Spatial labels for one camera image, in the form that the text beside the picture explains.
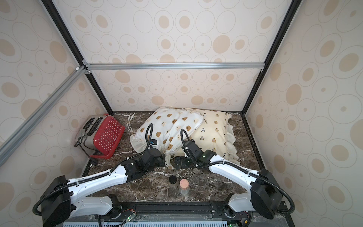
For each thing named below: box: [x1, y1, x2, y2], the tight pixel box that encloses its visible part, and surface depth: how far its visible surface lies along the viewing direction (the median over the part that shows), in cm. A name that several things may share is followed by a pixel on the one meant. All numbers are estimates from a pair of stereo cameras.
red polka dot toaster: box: [74, 113, 126, 160], surface depth 89 cm
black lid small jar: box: [168, 174, 178, 184], surface depth 77 cm
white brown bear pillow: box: [129, 107, 204, 169], surface depth 94 cm
